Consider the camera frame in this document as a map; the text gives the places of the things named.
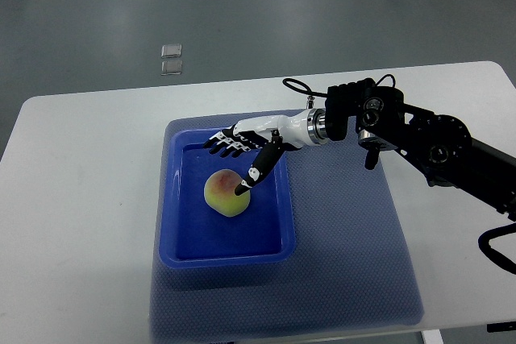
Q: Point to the blue grey textured mat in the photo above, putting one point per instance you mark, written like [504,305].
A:
[350,269]

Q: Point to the blue plastic tray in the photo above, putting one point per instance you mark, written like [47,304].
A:
[192,235]

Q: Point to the black table bracket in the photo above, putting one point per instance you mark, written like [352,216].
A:
[507,326]

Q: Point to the yellow red peach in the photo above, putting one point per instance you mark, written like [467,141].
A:
[219,193]

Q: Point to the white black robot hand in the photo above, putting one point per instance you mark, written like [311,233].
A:
[271,136]

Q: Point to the white table leg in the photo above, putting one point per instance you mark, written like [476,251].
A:
[432,336]

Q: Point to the lower grey floor plate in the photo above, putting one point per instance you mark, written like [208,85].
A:
[171,67]

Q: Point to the upper grey floor plate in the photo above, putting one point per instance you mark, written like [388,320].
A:
[171,51]

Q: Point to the grey floor plate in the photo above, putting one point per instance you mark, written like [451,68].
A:
[171,51]
[171,67]

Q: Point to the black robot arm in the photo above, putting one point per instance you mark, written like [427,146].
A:
[439,146]

